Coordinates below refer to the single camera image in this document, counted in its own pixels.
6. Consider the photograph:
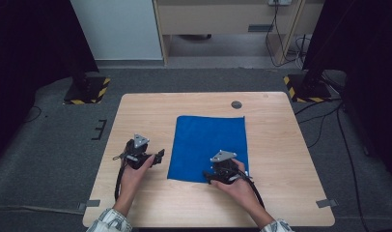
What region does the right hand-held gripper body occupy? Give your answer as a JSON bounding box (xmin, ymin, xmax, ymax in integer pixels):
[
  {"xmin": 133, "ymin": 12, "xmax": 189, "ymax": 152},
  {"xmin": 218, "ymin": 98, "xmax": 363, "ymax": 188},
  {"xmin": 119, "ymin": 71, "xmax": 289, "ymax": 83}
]
[{"xmin": 210, "ymin": 149, "xmax": 246, "ymax": 186}]

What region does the person's right hand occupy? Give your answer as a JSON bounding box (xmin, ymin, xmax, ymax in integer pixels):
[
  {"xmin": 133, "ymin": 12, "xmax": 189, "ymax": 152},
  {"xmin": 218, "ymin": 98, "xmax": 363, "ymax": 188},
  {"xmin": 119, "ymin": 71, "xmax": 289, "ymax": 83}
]
[{"xmin": 210, "ymin": 158, "xmax": 260, "ymax": 211}]

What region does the thin black floor cable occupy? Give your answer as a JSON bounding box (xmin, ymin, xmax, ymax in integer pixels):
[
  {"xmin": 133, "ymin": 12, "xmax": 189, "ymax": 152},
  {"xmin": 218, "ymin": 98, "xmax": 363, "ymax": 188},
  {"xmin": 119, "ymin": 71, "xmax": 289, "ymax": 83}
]
[{"xmin": 22, "ymin": 104, "xmax": 43, "ymax": 124}]

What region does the white cabinet panel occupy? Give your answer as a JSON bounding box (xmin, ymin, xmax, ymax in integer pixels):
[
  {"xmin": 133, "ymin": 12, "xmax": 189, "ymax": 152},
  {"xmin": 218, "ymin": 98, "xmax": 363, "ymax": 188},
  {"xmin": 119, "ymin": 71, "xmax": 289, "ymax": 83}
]
[{"xmin": 70, "ymin": 0, "xmax": 163, "ymax": 61}]

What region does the long black floor cable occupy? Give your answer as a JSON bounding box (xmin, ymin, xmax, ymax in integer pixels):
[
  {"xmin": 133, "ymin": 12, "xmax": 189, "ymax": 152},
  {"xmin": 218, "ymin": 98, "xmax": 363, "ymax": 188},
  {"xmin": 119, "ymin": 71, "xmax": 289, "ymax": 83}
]
[{"xmin": 336, "ymin": 104, "xmax": 364, "ymax": 232}]

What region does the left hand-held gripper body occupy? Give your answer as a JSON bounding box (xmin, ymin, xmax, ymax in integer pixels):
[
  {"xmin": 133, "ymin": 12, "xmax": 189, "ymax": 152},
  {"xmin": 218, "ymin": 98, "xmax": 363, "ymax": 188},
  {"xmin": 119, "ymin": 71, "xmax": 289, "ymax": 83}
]
[{"xmin": 112, "ymin": 133, "xmax": 152, "ymax": 171}]

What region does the black stand with striped base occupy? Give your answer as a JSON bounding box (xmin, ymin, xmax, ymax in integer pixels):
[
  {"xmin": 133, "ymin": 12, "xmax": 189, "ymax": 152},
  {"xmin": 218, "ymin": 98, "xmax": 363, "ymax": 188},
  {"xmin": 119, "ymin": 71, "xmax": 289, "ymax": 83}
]
[
  {"xmin": 283, "ymin": 68, "xmax": 334, "ymax": 104},
  {"xmin": 63, "ymin": 71, "xmax": 112, "ymax": 106}
]

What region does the white power strip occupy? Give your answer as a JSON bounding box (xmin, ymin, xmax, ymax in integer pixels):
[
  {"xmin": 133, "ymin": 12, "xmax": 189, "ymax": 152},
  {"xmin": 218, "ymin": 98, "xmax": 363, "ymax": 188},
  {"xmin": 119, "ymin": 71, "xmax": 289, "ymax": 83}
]
[{"xmin": 267, "ymin": 0, "xmax": 294, "ymax": 7}]

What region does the grey tape piece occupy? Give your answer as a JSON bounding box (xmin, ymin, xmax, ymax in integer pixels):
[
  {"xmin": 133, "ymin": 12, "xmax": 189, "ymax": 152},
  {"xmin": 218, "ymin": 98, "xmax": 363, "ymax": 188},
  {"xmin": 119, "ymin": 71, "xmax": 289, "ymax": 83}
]
[
  {"xmin": 76, "ymin": 199, "xmax": 101, "ymax": 213},
  {"xmin": 315, "ymin": 198, "xmax": 340, "ymax": 209}
]

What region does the grey floor cable strip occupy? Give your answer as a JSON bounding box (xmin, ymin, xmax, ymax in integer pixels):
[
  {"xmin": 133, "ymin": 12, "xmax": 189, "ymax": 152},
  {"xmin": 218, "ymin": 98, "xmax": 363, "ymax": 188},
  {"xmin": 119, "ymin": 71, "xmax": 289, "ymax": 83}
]
[{"xmin": 0, "ymin": 204, "xmax": 86, "ymax": 217}]

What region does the grey label on desk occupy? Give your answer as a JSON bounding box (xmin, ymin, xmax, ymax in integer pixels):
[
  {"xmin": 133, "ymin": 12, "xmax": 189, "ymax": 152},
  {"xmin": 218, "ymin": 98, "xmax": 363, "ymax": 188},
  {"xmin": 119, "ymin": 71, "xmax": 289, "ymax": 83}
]
[{"xmin": 247, "ymin": 23, "xmax": 275, "ymax": 34}]

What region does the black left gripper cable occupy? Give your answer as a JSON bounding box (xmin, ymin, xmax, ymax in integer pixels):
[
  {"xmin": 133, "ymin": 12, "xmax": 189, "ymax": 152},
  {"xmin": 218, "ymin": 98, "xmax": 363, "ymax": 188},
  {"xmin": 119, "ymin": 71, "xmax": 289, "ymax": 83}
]
[{"xmin": 114, "ymin": 162, "xmax": 126, "ymax": 201}]

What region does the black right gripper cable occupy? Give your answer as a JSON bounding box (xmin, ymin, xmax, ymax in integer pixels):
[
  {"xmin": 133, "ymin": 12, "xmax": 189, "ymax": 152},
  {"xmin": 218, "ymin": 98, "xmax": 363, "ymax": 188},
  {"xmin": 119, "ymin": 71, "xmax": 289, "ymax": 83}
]
[{"xmin": 237, "ymin": 173, "xmax": 266, "ymax": 210}]

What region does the black curtain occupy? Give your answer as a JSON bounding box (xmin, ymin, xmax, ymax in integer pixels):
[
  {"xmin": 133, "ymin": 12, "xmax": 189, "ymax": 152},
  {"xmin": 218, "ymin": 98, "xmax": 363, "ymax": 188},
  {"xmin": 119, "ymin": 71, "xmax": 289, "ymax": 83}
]
[
  {"xmin": 301, "ymin": 0, "xmax": 392, "ymax": 187},
  {"xmin": 0, "ymin": 0, "xmax": 100, "ymax": 168}
]

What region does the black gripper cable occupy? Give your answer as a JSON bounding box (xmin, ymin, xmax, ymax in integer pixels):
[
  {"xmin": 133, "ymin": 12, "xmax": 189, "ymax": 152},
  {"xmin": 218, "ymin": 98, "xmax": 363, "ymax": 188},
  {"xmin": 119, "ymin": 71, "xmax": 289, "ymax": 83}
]
[
  {"xmin": 114, "ymin": 162, "xmax": 126, "ymax": 201},
  {"xmin": 237, "ymin": 173, "xmax": 266, "ymax": 210}
]

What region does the light wooden desk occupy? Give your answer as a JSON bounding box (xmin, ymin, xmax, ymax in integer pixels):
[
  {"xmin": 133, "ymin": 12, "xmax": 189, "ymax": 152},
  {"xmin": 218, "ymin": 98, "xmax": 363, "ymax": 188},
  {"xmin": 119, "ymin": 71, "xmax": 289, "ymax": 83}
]
[{"xmin": 152, "ymin": 0, "xmax": 325, "ymax": 67}]

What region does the person's left hand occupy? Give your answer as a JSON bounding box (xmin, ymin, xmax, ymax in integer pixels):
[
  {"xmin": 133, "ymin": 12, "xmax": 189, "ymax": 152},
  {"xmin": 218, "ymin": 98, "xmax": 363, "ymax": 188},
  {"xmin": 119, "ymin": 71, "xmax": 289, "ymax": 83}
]
[{"xmin": 117, "ymin": 154, "xmax": 156, "ymax": 207}]

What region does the black hanging power cable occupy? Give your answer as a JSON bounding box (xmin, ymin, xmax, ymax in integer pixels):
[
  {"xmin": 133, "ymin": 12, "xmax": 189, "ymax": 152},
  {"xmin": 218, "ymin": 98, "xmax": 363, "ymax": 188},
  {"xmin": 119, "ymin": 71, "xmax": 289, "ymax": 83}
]
[{"xmin": 265, "ymin": 2, "xmax": 303, "ymax": 69}]

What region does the blue cloth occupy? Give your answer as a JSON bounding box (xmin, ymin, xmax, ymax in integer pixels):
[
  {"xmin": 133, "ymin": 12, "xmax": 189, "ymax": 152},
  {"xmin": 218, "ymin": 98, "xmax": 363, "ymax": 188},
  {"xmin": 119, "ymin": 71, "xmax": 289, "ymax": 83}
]
[{"xmin": 166, "ymin": 114, "xmax": 250, "ymax": 185}]

